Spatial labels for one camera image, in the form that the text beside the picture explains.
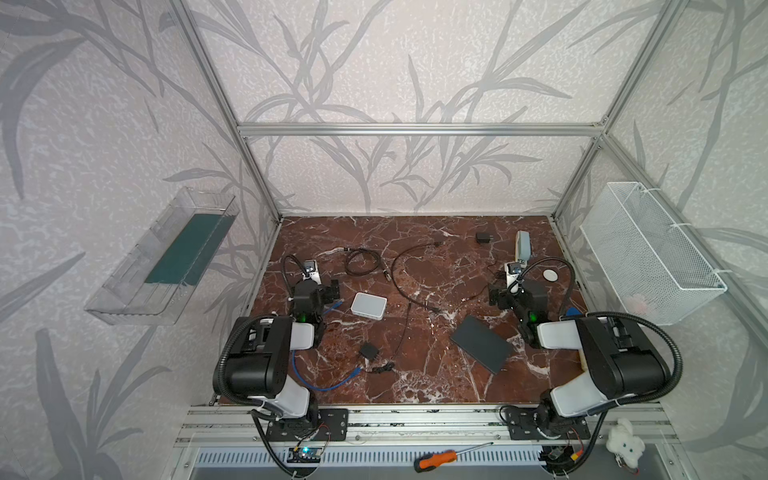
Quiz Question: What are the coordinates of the black network switch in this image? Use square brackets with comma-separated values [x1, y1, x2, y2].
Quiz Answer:
[450, 315, 514, 375]

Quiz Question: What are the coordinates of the black ethernet cable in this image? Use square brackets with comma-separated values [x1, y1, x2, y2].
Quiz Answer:
[390, 241, 481, 314]

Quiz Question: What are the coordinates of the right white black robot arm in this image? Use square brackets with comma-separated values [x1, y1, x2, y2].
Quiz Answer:
[489, 282, 683, 440]

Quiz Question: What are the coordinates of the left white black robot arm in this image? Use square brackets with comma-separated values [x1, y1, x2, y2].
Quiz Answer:
[213, 279, 348, 442]

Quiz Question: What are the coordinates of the white round disc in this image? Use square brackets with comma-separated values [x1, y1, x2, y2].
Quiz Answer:
[542, 269, 558, 283]

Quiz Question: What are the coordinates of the grey brush block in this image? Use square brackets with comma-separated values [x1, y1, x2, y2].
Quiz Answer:
[515, 231, 532, 263]

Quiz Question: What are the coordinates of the black power adapter cube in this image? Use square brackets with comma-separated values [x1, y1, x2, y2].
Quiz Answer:
[359, 342, 379, 362]

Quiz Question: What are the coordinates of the pink item in basket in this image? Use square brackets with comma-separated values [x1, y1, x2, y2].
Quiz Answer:
[622, 294, 652, 317]

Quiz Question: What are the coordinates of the green circuit board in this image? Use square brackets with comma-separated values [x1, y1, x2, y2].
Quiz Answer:
[286, 446, 324, 464]

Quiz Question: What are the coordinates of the white plush toy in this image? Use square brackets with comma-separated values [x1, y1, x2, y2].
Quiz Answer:
[606, 418, 646, 470]

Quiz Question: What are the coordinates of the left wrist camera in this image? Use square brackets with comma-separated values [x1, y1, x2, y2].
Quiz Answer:
[302, 260, 322, 285]

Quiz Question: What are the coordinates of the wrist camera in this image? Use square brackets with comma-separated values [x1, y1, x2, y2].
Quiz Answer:
[504, 262, 526, 293]
[302, 260, 322, 285]

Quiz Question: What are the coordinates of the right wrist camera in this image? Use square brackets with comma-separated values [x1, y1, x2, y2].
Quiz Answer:
[504, 262, 526, 293]

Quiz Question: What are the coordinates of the blue ethernet cable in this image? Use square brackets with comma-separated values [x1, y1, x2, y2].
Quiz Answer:
[290, 299, 365, 394]

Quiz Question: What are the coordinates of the thin black power cord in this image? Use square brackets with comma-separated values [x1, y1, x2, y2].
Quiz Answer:
[370, 302, 415, 374]

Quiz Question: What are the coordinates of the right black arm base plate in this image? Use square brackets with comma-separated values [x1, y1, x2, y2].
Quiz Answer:
[499, 405, 591, 440]

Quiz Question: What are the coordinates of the white wire mesh basket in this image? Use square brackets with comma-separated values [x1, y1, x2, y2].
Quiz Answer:
[580, 182, 728, 326]

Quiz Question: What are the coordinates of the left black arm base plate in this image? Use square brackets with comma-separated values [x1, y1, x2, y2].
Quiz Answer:
[266, 408, 349, 442]

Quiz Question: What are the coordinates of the clear plastic wall tray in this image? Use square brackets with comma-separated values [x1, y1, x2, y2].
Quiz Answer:
[85, 187, 240, 326]

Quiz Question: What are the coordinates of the orange handled screwdriver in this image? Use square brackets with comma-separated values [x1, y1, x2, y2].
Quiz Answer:
[413, 442, 493, 473]

